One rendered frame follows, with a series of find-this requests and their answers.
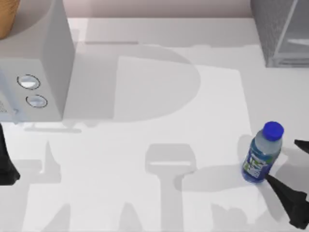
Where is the blue-capped clear bottle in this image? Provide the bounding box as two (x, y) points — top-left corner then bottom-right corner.
(241, 121), (285, 184)

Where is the grey cabinet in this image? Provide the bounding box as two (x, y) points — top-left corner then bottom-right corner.
(250, 0), (309, 69)

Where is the round microwave knob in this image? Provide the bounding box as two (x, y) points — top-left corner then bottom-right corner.
(25, 94), (48, 109)
(16, 74), (41, 90)

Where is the pale microwave oven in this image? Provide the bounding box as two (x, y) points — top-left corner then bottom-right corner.
(0, 0), (75, 123)

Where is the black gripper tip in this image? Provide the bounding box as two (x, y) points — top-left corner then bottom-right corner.
(0, 122), (21, 187)

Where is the glass microwave door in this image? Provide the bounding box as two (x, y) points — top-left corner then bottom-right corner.
(0, 69), (19, 122)

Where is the brown wooden basket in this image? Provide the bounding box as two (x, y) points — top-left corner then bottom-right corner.
(0, 0), (20, 40)

